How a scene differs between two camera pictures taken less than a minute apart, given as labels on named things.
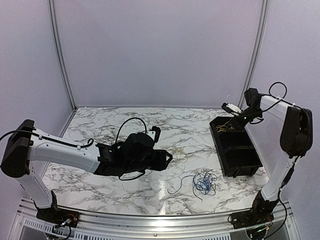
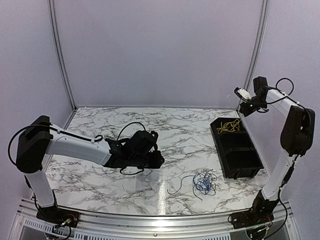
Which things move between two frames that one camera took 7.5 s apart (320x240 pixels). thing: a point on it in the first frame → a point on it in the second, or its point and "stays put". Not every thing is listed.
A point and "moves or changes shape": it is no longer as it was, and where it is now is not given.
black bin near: (239, 161) stays put
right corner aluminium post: (260, 43) stays put
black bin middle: (227, 139) stays put
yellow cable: (175, 152) moves or changes shape
